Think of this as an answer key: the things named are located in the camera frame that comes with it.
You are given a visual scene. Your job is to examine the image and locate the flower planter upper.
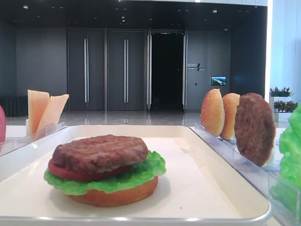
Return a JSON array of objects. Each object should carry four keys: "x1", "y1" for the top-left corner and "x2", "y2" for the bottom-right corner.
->
[{"x1": 269, "y1": 87, "x2": 293, "y2": 112}]

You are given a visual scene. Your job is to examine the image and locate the dark double door middle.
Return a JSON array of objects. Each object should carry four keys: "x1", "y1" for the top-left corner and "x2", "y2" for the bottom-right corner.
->
[{"x1": 108, "y1": 31, "x2": 144, "y2": 111}]

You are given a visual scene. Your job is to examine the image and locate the flower planter lower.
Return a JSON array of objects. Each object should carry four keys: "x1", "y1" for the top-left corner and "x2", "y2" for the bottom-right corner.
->
[{"x1": 274, "y1": 101, "x2": 298, "y2": 122}]

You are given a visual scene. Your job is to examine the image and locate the standing brown meat patty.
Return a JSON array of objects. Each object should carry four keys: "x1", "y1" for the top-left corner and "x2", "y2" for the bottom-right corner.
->
[{"x1": 234, "y1": 93, "x2": 276, "y2": 166}]

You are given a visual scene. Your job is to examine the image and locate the flower planter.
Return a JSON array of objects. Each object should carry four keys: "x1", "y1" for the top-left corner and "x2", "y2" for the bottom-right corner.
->
[
  {"x1": 274, "y1": 101, "x2": 298, "y2": 122},
  {"x1": 269, "y1": 87, "x2": 293, "y2": 112}
]

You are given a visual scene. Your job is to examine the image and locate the standing green lettuce leaf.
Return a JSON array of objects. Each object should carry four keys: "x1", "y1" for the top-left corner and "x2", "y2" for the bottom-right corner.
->
[{"x1": 270, "y1": 108, "x2": 301, "y2": 213}]

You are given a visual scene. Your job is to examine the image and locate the bottom bun on tray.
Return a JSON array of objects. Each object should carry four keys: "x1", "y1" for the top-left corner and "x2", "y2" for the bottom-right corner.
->
[{"x1": 68, "y1": 176, "x2": 158, "y2": 207}]

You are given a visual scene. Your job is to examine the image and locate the white rectangular tray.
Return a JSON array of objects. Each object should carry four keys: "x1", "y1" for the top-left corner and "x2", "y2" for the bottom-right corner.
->
[{"x1": 0, "y1": 125, "x2": 272, "y2": 226}]

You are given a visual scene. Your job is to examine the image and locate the green lettuce leaf on burger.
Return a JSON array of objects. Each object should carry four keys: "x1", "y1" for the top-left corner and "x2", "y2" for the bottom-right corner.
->
[{"x1": 44, "y1": 151, "x2": 166, "y2": 195}]

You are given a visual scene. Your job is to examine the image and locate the dark double door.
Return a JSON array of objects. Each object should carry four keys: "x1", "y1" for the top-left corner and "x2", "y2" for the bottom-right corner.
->
[
  {"x1": 108, "y1": 31, "x2": 144, "y2": 111},
  {"x1": 68, "y1": 30, "x2": 104, "y2": 111}
]

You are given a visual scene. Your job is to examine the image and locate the dark double door left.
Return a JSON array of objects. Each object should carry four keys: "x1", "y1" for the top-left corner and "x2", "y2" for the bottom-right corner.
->
[{"x1": 68, "y1": 30, "x2": 104, "y2": 111}]

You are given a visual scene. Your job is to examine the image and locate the bun half inner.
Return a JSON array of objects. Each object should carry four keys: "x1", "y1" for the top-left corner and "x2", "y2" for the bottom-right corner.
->
[{"x1": 220, "y1": 93, "x2": 240, "y2": 140}]

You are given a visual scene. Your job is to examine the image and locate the red tomato slice standing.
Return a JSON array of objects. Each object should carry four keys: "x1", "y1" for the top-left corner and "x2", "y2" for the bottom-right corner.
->
[{"x1": 0, "y1": 106, "x2": 7, "y2": 143}]

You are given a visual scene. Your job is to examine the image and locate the red tomato slice on burger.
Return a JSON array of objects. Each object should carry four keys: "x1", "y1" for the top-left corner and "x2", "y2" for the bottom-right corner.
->
[{"x1": 48, "y1": 159, "x2": 132, "y2": 182}]

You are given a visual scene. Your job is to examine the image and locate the brown meat patty on burger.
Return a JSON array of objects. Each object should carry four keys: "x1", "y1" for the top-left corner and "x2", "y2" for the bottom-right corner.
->
[{"x1": 52, "y1": 135, "x2": 148, "y2": 173}]

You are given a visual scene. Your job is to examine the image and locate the sesame bun top outer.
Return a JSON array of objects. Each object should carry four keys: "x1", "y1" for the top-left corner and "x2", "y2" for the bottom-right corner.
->
[{"x1": 200, "y1": 89, "x2": 225, "y2": 137}]

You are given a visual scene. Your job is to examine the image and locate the wall display screen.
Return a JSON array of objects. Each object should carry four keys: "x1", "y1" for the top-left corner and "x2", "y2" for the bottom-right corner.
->
[{"x1": 210, "y1": 76, "x2": 227, "y2": 86}]

